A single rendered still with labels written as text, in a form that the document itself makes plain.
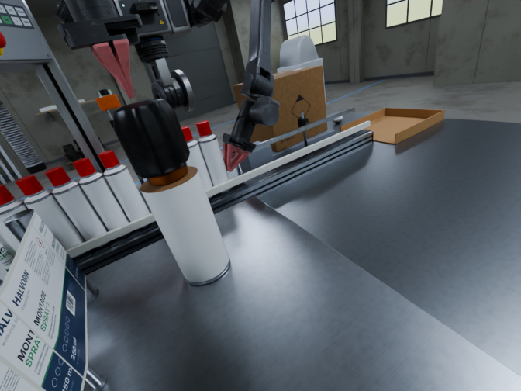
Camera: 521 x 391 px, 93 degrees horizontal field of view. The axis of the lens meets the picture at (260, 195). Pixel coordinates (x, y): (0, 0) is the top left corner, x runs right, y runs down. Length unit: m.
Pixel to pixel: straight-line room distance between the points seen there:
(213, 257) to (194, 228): 0.07
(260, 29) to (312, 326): 0.74
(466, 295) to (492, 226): 0.19
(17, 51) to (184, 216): 0.50
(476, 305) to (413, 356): 0.16
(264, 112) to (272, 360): 0.52
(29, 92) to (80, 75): 1.13
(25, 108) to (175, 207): 7.88
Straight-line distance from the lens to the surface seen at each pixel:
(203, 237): 0.41
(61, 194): 0.68
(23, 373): 0.34
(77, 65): 8.25
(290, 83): 1.05
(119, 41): 0.45
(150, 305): 0.49
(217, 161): 0.70
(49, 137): 8.22
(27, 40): 0.77
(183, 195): 0.37
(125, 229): 0.69
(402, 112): 1.35
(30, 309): 0.36
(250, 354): 0.37
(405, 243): 0.56
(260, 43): 0.81
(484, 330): 0.47
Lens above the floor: 1.19
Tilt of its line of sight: 28 degrees down
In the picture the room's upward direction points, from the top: 14 degrees counter-clockwise
